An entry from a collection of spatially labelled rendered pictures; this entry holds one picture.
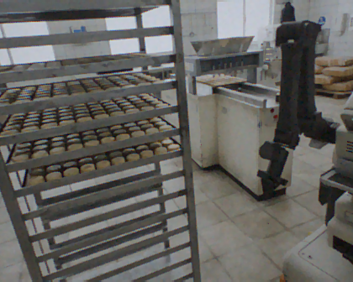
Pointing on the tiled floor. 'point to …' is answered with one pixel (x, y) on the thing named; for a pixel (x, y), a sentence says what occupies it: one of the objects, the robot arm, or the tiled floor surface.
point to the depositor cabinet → (198, 126)
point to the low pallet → (333, 92)
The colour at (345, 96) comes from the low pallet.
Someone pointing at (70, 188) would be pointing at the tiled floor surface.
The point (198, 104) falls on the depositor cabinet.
